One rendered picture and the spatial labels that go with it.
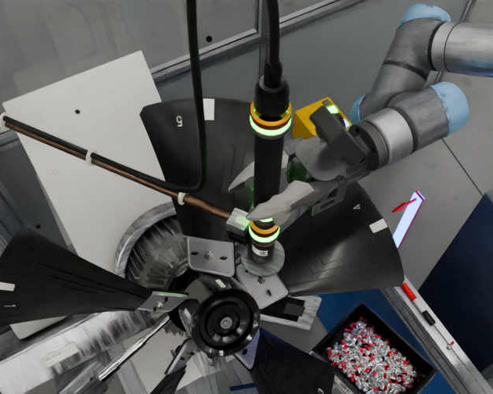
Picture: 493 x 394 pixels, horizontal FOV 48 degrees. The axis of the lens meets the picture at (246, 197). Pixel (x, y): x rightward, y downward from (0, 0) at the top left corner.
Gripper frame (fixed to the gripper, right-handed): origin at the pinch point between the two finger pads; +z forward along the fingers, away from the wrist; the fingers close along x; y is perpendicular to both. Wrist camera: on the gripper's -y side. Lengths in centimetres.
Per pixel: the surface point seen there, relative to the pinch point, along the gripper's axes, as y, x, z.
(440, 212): 149, 31, -114
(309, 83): 78, 70, -64
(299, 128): 45, 34, -34
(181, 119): 6.8, 20.9, -0.2
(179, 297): 23.8, 1.6, 11.5
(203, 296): 22.2, -0.8, 8.2
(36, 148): 19.1, 37.5, 21.6
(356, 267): 30.8, -6.2, -19.0
